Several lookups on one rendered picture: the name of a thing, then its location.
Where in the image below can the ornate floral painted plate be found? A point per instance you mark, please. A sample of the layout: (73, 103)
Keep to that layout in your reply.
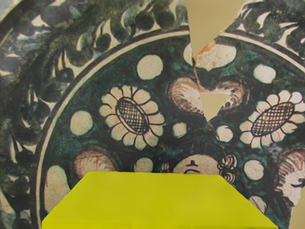
(147, 90)

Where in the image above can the yellow block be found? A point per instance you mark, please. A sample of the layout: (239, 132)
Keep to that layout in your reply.
(157, 202)

